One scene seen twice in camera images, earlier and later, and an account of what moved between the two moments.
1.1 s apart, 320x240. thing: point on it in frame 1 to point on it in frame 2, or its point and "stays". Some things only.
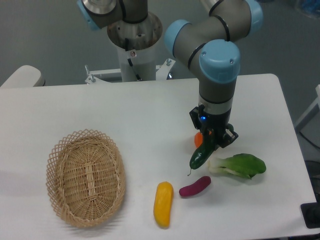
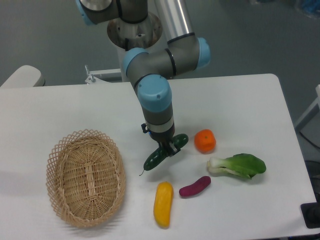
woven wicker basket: [86, 176] stays
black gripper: [208, 123] to [163, 134]
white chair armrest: [25, 76] stays
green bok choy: [245, 165] stays
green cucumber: [204, 151] to [158, 156]
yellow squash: [162, 203] stays
